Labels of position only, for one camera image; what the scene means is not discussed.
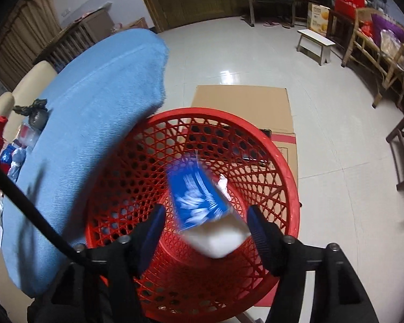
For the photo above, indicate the brown curtain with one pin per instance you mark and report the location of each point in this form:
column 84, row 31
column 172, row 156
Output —
column 26, row 31

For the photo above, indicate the rattan chair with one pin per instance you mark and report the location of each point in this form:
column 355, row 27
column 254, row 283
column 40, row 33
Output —
column 385, row 62

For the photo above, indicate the blue table cloth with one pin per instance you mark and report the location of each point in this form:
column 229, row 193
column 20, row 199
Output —
column 94, row 102

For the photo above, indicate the light blue face mask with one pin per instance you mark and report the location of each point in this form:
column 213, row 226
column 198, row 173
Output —
column 11, row 160

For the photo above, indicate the purple cushion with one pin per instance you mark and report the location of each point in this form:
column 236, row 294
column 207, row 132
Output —
column 380, row 23

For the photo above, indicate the cardboard box by wall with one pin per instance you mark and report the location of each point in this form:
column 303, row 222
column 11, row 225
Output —
column 138, row 24

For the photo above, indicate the beige leather sofa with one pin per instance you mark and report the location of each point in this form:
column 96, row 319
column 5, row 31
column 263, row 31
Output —
column 28, row 89

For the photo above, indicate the clear plastic tray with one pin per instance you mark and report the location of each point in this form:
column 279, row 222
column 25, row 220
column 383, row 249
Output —
column 27, row 136

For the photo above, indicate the blue white carton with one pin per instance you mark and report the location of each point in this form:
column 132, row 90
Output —
column 205, row 217

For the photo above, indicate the yellow printed carton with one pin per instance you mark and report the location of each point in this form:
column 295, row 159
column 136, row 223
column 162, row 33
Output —
column 317, row 18

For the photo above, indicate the black plastic bag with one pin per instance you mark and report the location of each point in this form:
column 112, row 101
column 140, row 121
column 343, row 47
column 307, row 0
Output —
column 37, row 113

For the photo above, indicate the flat cardboard on floor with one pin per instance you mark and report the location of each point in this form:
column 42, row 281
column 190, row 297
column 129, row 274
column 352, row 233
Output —
column 267, row 108

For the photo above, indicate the wooden radiator cover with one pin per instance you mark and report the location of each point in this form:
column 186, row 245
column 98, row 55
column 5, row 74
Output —
column 76, row 38

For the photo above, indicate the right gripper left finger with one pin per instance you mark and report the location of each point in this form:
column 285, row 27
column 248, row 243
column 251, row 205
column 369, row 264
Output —
column 103, row 288

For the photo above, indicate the red gift bag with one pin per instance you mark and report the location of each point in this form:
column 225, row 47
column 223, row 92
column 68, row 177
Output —
column 348, row 7

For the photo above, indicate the red mesh trash basket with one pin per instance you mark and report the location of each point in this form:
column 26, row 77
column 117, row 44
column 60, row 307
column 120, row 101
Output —
column 180, row 284

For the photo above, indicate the small white stool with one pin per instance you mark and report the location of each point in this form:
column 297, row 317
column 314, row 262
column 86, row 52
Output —
column 325, row 45

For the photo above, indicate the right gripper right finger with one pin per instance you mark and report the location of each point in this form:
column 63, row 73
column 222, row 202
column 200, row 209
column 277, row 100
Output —
column 339, row 295

